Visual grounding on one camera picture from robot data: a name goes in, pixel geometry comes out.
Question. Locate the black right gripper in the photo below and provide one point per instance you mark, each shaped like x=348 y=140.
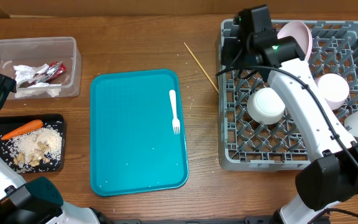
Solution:
x=229 y=52

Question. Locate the white tissue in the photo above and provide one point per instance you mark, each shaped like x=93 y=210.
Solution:
x=24 y=74

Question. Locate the wooden chopstick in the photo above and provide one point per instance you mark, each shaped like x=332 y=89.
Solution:
x=201 y=67

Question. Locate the orange carrot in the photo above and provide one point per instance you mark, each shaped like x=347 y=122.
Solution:
x=26 y=128

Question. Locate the white bowl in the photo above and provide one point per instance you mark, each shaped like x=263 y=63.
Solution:
x=265 y=106

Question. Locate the red snack wrapper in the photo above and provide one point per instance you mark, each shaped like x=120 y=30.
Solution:
x=52 y=72

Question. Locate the large white plate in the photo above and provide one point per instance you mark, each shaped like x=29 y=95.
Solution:
x=301 y=33

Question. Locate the white plastic fork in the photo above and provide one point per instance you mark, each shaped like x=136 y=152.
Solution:
x=175 y=121

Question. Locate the pink bowl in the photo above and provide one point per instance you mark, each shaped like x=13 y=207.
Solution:
x=334 y=88

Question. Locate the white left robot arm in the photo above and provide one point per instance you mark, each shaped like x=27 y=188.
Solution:
x=37 y=201

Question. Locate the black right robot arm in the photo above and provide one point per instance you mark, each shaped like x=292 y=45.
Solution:
x=281 y=57

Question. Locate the black food waste tray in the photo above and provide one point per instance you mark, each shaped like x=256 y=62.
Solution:
x=55 y=121

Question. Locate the grey plastic dishwasher rack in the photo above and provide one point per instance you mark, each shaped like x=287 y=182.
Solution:
x=247 y=145

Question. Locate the clear plastic bin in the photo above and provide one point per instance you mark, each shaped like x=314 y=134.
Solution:
x=35 y=52

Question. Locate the pile of rice and peanuts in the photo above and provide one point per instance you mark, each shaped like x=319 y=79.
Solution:
x=36 y=151

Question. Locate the teal plastic serving tray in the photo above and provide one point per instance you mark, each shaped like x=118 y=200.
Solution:
x=133 y=148

